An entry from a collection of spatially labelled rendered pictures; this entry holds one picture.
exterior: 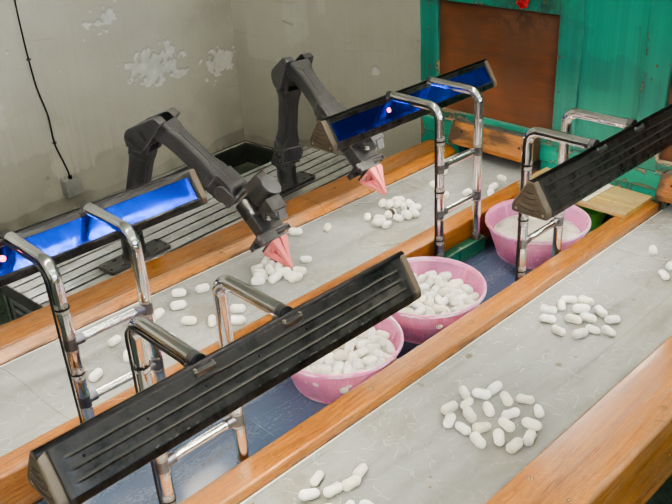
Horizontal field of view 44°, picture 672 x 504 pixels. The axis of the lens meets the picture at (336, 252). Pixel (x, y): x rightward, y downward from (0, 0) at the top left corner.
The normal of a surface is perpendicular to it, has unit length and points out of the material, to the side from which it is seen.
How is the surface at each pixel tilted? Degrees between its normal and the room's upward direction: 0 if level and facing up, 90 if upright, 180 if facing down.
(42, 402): 0
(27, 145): 89
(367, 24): 90
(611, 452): 0
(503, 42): 90
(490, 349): 0
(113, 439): 58
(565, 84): 90
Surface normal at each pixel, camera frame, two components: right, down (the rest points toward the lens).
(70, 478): 0.56, -0.22
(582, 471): -0.05, -0.88
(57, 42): 0.75, 0.27
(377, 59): -0.66, 0.38
